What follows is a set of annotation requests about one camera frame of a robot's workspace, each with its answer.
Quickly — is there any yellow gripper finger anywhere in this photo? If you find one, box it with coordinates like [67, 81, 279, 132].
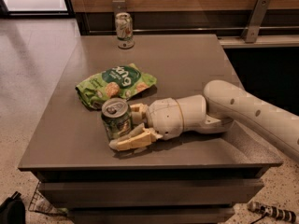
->
[130, 104, 148, 124]
[109, 123, 163, 151]

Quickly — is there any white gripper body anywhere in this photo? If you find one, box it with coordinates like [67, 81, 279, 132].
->
[145, 94, 207, 141]

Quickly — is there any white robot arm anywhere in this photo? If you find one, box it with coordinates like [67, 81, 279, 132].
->
[109, 80, 299, 161]

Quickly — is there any green snack bag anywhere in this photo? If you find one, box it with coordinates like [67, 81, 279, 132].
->
[76, 63, 157, 110]

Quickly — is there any grey table with drawers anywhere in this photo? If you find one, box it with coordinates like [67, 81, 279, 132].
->
[18, 34, 284, 224]

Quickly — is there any black bag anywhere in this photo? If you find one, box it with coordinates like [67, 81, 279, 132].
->
[0, 191, 26, 224]

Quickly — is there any metal wall rail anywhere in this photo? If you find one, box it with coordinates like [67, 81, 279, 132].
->
[80, 26, 299, 36]

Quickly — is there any left metal wall bracket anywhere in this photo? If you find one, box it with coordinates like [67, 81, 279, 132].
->
[112, 0, 127, 17]

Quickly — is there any metal wall bracket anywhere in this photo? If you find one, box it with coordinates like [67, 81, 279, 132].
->
[241, 0, 271, 43]
[112, 0, 127, 17]

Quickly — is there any right metal wall bracket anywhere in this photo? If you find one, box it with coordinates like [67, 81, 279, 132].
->
[241, 0, 271, 43]

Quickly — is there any wire mesh basket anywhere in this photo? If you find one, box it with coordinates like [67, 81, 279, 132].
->
[28, 182, 67, 217]

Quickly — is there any black white patterned handle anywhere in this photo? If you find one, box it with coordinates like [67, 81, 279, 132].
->
[247, 202, 298, 223]

